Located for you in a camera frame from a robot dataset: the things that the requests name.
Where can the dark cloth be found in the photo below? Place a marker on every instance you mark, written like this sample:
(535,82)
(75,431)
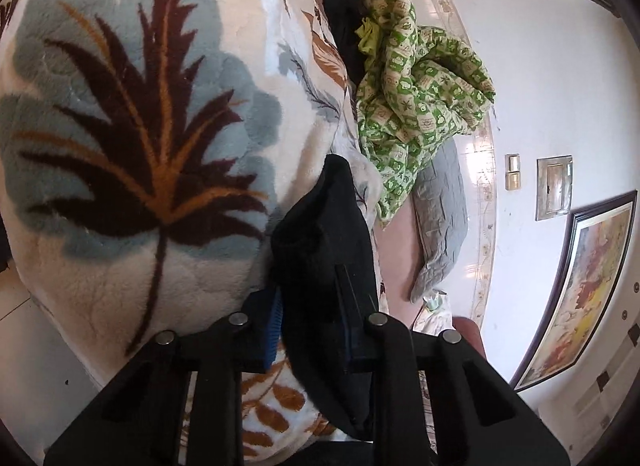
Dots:
(342,25)

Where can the white and green small cloth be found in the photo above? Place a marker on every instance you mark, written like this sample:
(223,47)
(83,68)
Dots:
(434,302)

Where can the black pants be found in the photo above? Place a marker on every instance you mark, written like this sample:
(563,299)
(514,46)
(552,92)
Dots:
(320,236)

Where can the cream floral cloth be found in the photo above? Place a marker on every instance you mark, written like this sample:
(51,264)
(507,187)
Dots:
(429,322)

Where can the beige wall switch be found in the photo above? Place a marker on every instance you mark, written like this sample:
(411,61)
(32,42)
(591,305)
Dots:
(513,171)

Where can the framed painting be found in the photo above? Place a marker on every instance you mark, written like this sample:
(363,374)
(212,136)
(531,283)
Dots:
(585,291)

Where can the pink bed sheet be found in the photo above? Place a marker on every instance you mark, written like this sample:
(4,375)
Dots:
(400,256)

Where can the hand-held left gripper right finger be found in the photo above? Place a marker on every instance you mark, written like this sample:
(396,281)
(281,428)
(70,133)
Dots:
(352,306)

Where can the green patterned quilt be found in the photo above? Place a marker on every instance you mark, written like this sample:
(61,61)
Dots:
(420,95)

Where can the metal wall plate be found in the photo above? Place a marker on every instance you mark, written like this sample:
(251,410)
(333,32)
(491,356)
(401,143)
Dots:
(554,188)

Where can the leaf print fleece blanket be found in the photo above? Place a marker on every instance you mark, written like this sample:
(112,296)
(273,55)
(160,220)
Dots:
(125,120)

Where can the grey quilted blanket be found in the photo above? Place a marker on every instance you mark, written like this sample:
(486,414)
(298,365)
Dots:
(442,206)

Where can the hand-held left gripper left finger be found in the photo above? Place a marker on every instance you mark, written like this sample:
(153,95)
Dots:
(272,328)

